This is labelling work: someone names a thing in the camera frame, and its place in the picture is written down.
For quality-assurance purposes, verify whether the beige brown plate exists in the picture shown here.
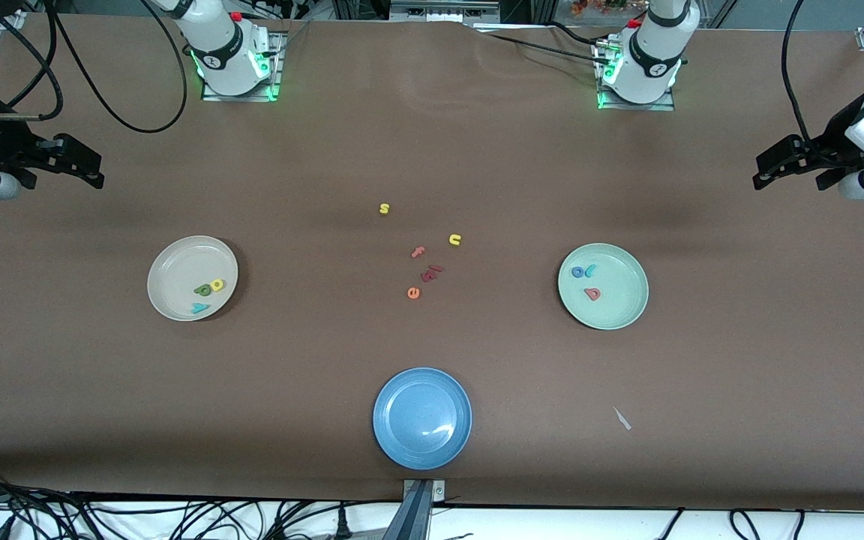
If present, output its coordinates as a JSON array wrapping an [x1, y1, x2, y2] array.
[[146, 235, 239, 323]]

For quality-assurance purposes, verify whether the pale green plate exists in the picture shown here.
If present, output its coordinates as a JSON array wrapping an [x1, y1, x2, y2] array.
[[557, 242, 650, 332]]

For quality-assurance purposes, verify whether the orange decoration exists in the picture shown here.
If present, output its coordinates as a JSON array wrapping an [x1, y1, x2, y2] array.
[[571, 0, 628, 17]]

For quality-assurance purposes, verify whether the brown table cover sheet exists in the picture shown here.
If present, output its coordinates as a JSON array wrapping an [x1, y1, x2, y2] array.
[[0, 13, 864, 512]]

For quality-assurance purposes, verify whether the grey metal box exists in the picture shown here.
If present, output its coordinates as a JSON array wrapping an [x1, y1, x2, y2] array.
[[389, 0, 502, 23]]

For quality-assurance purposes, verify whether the blue plate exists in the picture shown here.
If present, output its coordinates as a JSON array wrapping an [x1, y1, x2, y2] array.
[[372, 367, 473, 471]]

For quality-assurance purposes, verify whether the aluminium profile bar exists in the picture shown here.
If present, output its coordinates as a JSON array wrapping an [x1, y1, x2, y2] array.
[[383, 478, 448, 540]]

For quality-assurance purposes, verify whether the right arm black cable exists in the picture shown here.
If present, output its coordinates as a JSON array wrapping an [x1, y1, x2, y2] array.
[[0, 0, 189, 136]]

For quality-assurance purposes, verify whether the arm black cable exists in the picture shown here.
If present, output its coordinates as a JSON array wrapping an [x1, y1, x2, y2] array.
[[780, 0, 817, 145], [0, 0, 189, 136]]

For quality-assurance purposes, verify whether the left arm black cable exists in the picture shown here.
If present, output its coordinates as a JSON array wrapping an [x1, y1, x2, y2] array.
[[780, 0, 817, 145]]

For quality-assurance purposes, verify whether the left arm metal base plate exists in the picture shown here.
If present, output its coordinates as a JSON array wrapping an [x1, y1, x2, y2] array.
[[595, 37, 677, 112]]

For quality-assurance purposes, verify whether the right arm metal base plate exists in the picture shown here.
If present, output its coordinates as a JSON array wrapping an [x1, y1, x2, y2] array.
[[201, 30, 284, 102]]

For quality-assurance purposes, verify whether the black base cable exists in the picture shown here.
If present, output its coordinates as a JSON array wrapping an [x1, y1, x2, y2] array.
[[477, 21, 609, 65]]

